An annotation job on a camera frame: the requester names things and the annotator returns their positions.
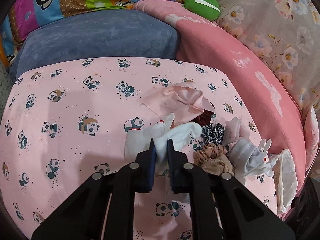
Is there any black white patterned scrunchie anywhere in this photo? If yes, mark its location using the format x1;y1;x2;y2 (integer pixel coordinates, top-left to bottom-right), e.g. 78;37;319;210
201;123;225;145

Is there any dark red scrunchie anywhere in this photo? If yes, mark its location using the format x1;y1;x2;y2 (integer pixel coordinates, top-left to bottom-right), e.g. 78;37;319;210
191;109;213;127

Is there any pink satin cloth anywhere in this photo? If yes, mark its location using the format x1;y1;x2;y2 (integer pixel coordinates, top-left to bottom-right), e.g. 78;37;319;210
142;81;215;126

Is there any beige brown scrunchie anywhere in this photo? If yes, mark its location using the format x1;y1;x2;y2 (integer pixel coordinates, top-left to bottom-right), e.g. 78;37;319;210
193;143;234;176

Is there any grey white sock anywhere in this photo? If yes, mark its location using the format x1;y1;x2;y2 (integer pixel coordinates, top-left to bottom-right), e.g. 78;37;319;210
228;138;278;184

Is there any pale pink small cloth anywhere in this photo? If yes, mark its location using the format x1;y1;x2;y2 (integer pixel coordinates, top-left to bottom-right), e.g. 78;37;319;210
222;117;251;146

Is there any white lined trash bin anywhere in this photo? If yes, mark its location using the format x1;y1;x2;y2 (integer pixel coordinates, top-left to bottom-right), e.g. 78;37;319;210
272;149;298;215

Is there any small pink pillow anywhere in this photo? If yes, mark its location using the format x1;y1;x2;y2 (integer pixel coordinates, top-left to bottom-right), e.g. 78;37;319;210
303;107;319;171

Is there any pink bow print blanket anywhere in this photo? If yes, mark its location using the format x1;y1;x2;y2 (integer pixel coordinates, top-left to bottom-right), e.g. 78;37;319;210
132;0;307;219

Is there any blue velvet cushion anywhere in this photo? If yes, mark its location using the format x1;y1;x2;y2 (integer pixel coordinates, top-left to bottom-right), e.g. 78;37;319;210
9;9;181;81

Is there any grey floral bedsheet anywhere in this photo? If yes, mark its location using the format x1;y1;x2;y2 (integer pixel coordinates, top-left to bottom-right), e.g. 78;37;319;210
217;0;319;115

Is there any green round plush toy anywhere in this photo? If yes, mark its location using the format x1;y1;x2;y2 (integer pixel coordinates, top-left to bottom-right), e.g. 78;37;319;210
183;0;221;21

